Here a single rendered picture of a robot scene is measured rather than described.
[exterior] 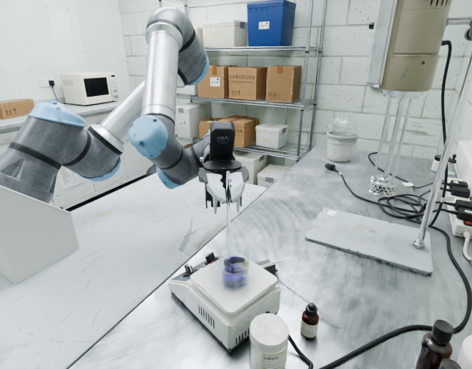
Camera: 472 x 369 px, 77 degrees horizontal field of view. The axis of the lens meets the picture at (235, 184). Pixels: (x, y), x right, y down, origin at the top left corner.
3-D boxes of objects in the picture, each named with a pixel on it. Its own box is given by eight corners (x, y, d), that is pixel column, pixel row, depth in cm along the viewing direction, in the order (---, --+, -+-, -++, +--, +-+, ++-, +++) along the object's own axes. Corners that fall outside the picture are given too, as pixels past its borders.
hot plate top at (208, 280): (187, 279, 55) (187, 275, 54) (236, 252, 62) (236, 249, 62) (230, 318, 47) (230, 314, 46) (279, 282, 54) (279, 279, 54)
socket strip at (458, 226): (452, 236, 82) (456, 222, 80) (442, 185, 114) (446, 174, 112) (477, 241, 80) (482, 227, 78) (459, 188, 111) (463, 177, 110)
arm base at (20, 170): (-34, 171, 68) (-10, 135, 70) (30, 195, 80) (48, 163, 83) (-5, 184, 60) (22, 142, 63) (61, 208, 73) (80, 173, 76)
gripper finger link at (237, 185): (249, 225, 48) (241, 200, 57) (250, 193, 46) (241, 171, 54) (230, 227, 48) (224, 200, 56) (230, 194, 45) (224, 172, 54)
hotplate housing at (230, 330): (167, 291, 63) (164, 261, 60) (216, 264, 71) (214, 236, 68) (238, 366, 48) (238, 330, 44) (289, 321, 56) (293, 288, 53)
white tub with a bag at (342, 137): (317, 158, 144) (323, 113, 135) (334, 152, 152) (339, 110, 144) (345, 165, 134) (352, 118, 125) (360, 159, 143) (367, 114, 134)
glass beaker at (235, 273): (244, 270, 56) (244, 234, 53) (255, 290, 52) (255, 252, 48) (213, 277, 54) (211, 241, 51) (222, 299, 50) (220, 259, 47)
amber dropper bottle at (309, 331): (301, 323, 55) (305, 294, 52) (317, 329, 54) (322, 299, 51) (298, 336, 53) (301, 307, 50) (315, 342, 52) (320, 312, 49)
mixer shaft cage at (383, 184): (365, 193, 74) (386, 90, 64) (369, 184, 80) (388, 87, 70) (395, 199, 71) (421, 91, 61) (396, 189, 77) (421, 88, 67)
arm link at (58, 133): (-2, 138, 70) (29, 91, 74) (47, 162, 82) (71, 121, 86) (31, 147, 65) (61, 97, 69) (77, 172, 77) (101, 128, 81)
